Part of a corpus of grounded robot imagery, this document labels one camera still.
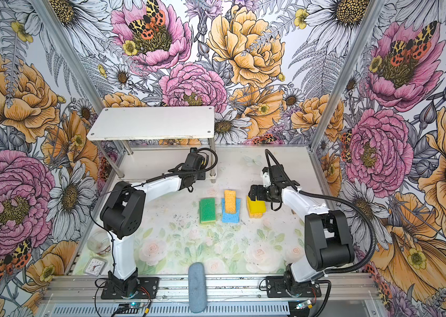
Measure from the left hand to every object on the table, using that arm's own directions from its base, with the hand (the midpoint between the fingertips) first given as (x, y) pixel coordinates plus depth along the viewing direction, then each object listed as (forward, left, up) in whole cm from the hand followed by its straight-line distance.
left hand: (198, 173), depth 100 cm
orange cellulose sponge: (-15, -16, -2) cm, 22 cm away
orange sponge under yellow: (-21, -27, -5) cm, 34 cm away
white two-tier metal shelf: (+32, +37, -10) cm, 50 cm away
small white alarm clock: (-41, +37, -6) cm, 55 cm away
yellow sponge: (-18, -27, -3) cm, 33 cm away
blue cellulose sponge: (-22, -16, -5) cm, 28 cm away
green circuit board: (-53, +19, -8) cm, 57 cm away
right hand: (-15, -28, -1) cm, 32 cm away
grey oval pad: (-49, -3, -4) cm, 49 cm away
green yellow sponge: (-19, -5, -4) cm, 20 cm away
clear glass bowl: (-31, +40, -7) cm, 51 cm away
